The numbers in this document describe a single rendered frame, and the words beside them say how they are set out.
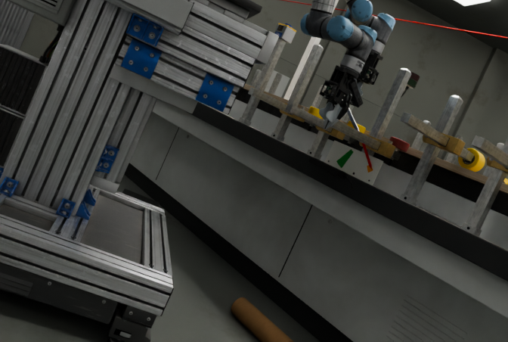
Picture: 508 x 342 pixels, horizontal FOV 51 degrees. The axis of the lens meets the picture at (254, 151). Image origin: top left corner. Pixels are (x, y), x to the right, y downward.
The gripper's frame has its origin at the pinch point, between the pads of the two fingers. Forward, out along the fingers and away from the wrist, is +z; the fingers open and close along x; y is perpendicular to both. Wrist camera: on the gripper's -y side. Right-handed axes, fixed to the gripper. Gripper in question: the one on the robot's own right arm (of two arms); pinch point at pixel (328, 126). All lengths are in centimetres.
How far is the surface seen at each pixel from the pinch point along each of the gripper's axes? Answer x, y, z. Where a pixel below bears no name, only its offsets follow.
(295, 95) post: -53, -30, -9
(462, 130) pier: -373, -741, -123
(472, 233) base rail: 48, -30, 12
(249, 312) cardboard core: -9, -14, 76
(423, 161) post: 20.8, -30.0, -2.9
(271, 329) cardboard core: 3, -14, 76
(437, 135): 26.4, -21.6, -12.0
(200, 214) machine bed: -106, -52, 70
